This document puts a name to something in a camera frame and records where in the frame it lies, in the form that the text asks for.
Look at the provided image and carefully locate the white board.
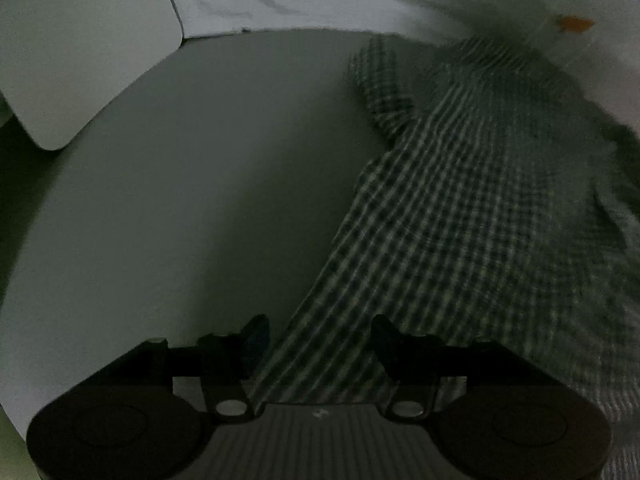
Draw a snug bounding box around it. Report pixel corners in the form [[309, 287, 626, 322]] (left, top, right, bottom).
[[0, 0, 185, 152]]

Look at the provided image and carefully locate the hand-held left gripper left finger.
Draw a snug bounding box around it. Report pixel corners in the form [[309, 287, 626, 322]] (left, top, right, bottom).
[[95, 314, 271, 423]]

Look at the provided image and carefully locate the checked shirt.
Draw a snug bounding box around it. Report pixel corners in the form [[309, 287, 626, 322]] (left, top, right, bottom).
[[250, 35, 640, 480]]

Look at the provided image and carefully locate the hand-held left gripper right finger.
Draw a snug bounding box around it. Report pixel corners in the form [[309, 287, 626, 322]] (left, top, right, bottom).
[[371, 314, 556, 422]]

